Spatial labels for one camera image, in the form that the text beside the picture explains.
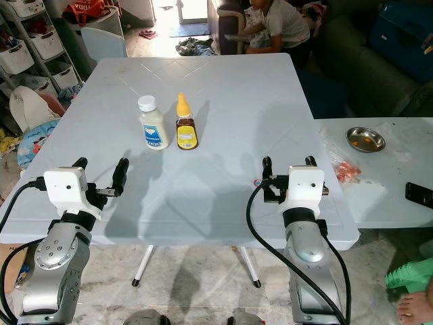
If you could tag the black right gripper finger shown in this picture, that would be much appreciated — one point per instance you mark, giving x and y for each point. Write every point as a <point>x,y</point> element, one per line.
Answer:
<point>310,161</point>
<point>268,169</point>

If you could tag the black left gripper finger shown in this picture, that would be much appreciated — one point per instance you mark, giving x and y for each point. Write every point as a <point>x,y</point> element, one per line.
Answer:
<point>81,163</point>
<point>122,175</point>

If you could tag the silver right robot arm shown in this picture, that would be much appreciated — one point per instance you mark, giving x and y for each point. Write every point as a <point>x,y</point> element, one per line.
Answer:
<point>308,249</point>

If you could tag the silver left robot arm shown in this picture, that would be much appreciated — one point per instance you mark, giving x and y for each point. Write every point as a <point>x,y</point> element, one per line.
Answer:
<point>54,261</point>

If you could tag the red snack wrapper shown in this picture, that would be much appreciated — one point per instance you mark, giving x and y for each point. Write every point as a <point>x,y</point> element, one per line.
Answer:
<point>347,170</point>

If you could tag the blue printed kids float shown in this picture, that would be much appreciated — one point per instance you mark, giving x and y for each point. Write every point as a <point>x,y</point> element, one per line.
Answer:
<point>37,142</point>

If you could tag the white mayonnaise bottle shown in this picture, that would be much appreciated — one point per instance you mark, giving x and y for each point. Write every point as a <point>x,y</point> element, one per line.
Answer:
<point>153,130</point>

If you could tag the small steel dish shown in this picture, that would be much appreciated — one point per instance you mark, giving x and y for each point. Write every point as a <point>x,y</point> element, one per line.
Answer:
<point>365,139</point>

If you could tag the large white plastic table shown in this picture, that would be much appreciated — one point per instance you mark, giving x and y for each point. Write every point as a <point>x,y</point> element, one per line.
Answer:
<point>243,101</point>

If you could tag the small white plastic table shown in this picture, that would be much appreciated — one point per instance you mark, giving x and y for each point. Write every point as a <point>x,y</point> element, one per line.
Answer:
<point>385,169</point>

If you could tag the white potty seat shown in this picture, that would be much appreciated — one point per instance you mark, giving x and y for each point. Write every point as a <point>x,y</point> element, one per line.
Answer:
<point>30,107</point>

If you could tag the yellow-capped honey bottle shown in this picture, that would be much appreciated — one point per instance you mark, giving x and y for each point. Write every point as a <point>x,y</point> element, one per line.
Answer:
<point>187,132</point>

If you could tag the white storage basket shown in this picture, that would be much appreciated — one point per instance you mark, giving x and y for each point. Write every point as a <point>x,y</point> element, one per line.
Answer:
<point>46,46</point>
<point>15,59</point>
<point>65,76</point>

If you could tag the dark sofa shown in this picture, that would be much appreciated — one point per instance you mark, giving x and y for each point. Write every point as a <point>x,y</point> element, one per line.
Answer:
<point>358,74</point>

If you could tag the black phone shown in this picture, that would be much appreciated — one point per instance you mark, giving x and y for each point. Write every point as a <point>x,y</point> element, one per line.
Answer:
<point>419,193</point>

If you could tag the brown cardboard box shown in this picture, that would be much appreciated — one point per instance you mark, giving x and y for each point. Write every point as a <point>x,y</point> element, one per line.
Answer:
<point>8,267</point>

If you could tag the pale plastic chair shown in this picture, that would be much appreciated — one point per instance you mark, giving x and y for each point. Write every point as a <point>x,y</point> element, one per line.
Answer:
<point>105,42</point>

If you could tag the grey robot left leg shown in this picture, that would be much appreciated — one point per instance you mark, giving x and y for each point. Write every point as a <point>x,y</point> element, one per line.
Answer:
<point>142,318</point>

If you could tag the grey robot leg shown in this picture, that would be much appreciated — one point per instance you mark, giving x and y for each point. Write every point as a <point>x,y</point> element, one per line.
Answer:
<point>245,319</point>
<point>142,318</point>

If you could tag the grey robot right leg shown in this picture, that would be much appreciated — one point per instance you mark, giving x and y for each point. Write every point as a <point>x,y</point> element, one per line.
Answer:
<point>245,319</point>

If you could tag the child in grey shirt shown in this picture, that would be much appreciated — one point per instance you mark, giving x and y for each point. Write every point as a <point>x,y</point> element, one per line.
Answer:
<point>284,24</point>

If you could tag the pink sandals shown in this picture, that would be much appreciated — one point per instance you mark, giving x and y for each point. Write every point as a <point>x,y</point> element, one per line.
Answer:
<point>147,33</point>

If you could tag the green clothes pile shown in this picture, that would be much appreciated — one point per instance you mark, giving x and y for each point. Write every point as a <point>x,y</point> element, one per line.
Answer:
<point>193,46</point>

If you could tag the white shelf rack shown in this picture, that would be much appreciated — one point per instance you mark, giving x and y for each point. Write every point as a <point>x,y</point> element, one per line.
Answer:
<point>17,30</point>

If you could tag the green plastic stool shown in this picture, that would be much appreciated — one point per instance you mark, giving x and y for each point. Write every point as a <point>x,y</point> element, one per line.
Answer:
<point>409,274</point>

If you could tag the red bag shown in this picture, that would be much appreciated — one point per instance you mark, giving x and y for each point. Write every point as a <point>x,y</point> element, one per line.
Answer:
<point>88,8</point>

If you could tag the blue door mat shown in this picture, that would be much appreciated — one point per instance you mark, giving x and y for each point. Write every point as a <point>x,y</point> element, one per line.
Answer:
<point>189,30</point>

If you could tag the blue storage box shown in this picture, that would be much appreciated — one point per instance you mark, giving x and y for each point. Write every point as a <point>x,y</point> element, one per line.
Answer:
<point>406,30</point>

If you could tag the person's bare foot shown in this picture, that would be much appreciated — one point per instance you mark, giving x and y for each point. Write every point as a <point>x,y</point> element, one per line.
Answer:
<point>416,308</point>

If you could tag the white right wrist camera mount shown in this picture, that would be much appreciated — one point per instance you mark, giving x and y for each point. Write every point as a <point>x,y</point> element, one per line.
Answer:
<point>304,184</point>

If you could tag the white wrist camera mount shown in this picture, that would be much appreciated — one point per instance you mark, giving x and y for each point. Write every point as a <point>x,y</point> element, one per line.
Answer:
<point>64,187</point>
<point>304,184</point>

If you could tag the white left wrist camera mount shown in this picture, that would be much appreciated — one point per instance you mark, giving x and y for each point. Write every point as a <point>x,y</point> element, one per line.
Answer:
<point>64,187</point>

